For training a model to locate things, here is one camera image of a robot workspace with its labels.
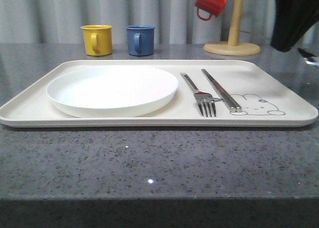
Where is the red enamel mug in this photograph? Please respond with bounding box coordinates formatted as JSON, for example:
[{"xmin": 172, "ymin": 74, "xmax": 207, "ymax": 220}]
[{"xmin": 194, "ymin": 0, "xmax": 228, "ymax": 21}]

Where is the grey pleated curtain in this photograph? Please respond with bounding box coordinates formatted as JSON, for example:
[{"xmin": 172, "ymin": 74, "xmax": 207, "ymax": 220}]
[{"xmin": 0, "ymin": 0, "xmax": 319, "ymax": 45}]

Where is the wooden mug tree stand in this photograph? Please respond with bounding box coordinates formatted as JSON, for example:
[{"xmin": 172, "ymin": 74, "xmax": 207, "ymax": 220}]
[{"xmin": 203, "ymin": 0, "xmax": 261, "ymax": 56}]

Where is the blue enamel mug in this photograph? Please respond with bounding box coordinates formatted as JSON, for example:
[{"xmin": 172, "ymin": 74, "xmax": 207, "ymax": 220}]
[{"xmin": 126, "ymin": 25, "xmax": 156, "ymax": 56}]

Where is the beige rabbit serving tray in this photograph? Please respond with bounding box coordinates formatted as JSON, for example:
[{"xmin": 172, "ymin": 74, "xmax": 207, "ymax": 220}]
[{"xmin": 0, "ymin": 60, "xmax": 318, "ymax": 128}]

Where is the silver metal spoon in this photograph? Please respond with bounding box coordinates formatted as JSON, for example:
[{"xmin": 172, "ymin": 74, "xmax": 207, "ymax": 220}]
[{"xmin": 298, "ymin": 48, "xmax": 319, "ymax": 67}]

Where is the silver metal fork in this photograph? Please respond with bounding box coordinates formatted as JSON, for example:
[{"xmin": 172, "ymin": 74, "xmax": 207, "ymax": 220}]
[{"xmin": 180, "ymin": 72, "xmax": 216, "ymax": 118}]

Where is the white round plate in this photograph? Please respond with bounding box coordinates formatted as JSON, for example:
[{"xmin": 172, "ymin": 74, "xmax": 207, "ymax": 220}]
[{"xmin": 46, "ymin": 65, "xmax": 178, "ymax": 118}]

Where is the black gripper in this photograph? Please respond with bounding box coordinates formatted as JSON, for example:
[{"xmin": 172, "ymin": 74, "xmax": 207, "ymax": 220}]
[{"xmin": 270, "ymin": 0, "xmax": 319, "ymax": 52}]

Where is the yellow enamel mug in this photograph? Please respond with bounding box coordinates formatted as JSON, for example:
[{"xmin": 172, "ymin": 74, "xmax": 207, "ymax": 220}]
[{"xmin": 81, "ymin": 24, "xmax": 113, "ymax": 56}]

